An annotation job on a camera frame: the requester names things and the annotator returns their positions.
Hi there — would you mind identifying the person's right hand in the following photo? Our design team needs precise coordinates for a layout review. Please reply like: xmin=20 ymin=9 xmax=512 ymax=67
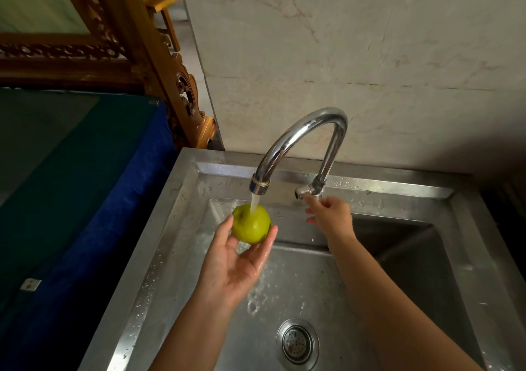
xmin=303 ymin=193 xmax=357 ymax=255

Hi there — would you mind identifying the person's left hand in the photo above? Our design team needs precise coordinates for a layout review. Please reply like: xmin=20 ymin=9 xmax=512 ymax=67
xmin=195 ymin=214 xmax=279 ymax=309

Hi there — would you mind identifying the green apple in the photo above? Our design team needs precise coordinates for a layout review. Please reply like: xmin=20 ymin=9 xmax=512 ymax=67
xmin=231 ymin=203 xmax=272 ymax=245

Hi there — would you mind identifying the curved chrome gooseneck faucet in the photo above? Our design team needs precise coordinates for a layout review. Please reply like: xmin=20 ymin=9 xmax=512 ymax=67
xmin=249 ymin=107 xmax=349 ymax=201

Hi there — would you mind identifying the person's right forearm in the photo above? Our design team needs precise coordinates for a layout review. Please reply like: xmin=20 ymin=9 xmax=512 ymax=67
xmin=328 ymin=234 xmax=484 ymax=371

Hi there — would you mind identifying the stainless steel sink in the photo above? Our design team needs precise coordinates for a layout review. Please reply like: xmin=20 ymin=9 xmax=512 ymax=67
xmin=78 ymin=147 xmax=526 ymax=371

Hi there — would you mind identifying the metal sink drain strainer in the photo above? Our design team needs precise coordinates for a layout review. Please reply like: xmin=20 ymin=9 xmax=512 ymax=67
xmin=276 ymin=318 xmax=321 ymax=367

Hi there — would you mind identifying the blue and green tablecloth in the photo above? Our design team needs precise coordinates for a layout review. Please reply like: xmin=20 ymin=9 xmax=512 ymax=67
xmin=0 ymin=88 xmax=178 ymax=371

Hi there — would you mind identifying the carved wooden frame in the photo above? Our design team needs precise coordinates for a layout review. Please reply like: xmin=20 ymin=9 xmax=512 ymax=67
xmin=0 ymin=0 xmax=216 ymax=149

